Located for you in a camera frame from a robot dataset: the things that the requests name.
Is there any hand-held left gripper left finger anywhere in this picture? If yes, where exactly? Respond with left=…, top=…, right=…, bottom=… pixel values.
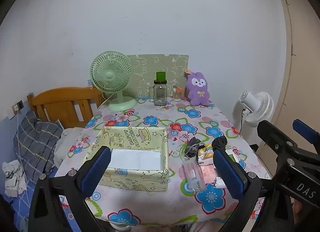
left=29, top=146, right=112, bottom=232

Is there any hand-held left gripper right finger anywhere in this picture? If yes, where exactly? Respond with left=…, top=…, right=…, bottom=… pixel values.
left=212, top=148, right=278, bottom=232

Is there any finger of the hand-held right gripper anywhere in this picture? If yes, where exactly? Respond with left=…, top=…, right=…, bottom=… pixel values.
left=257, top=120, right=302, bottom=172
left=292, top=119, right=320, bottom=166

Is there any printed tissue pack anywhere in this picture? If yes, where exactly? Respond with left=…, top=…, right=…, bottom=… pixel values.
left=197, top=144, right=218, bottom=167

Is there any black glossy pouch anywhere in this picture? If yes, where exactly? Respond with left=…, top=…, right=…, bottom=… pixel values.
left=212, top=136, right=228, bottom=151

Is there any yellow printed storage box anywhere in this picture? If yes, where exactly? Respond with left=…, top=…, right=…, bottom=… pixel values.
left=82, top=126, right=170, bottom=192

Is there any grey item with cords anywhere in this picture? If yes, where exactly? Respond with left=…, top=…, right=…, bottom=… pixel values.
left=184, top=137, right=204, bottom=160

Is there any white folded cloth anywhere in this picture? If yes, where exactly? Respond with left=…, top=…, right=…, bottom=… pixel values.
left=224, top=148, right=242, bottom=164

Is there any white standing fan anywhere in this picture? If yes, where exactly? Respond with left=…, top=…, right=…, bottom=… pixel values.
left=232, top=91, right=275, bottom=134

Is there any clear plastic tube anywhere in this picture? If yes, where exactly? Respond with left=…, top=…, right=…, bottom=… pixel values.
left=182, top=158, right=207, bottom=193

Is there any white bedding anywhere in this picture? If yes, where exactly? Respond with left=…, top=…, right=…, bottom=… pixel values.
left=54, top=127, right=87, bottom=168

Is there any grey plaid pillow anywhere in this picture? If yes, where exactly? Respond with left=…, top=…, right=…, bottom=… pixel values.
left=14, top=111, right=63, bottom=182

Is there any beige door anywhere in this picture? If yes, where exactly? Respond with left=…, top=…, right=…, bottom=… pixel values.
left=257, top=0, right=320, bottom=165

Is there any floral tablecloth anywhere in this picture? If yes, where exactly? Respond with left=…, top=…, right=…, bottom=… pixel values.
left=54, top=96, right=272, bottom=229

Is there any wooden bed headboard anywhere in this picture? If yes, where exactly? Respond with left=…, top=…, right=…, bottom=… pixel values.
left=27, top=87, right=105, bottom=129

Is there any crumpled white cloth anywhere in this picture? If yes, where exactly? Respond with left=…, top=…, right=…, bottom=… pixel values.
left=2, top=159, right=28, bottom=197

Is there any blue checked bed sheet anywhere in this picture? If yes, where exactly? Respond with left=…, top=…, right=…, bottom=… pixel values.
left=0, top=167, right=75, bottom=232

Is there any purple plush bunny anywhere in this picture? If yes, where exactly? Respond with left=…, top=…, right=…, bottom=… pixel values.
left=184, top=70, right=212, bottom=107

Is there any small toothpick jar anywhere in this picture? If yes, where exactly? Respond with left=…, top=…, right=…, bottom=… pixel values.
left=173, top=88, right=185, bottom=102

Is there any green desk fan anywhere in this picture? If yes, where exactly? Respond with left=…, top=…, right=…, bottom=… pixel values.
left=90, top=51, right=137, bottom=112

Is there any glass jar with green lid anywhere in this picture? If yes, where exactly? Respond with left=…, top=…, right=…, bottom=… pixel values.
left=149, top=72, right=173, bottom=106

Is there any green printed board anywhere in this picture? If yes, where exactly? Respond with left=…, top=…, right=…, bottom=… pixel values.
left=126, top=54, right=189, bottom=98

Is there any white charging cable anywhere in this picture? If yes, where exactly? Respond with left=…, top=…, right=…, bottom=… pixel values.
left=14, top=112, right=23, bottom=165

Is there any wall socket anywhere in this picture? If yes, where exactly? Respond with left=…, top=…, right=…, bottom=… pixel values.
left=12, top=100, right=25, bottom=117

